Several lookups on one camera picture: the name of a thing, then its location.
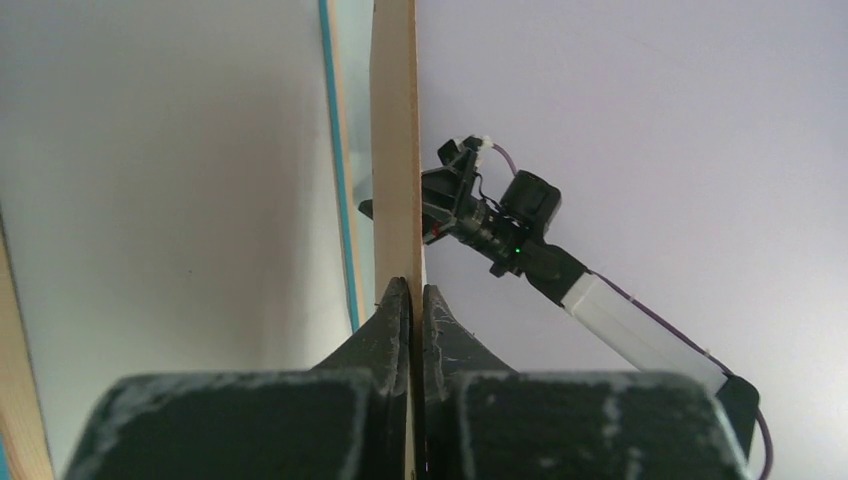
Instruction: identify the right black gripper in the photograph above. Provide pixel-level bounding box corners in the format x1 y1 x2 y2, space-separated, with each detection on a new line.
358 140 562 279

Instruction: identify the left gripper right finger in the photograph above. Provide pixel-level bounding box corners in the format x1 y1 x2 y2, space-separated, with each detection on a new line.
422 285 752 479

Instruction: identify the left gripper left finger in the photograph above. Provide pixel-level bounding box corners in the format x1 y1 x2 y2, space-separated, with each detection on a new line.
66 278 411 479

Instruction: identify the brown backing board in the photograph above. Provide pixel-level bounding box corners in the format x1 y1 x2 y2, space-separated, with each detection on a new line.
370 1 426 479

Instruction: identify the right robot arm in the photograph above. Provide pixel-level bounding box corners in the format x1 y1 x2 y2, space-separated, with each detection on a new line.
421 136 774 460

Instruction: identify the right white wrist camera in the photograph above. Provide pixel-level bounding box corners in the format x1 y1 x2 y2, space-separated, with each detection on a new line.
453 135 494 152

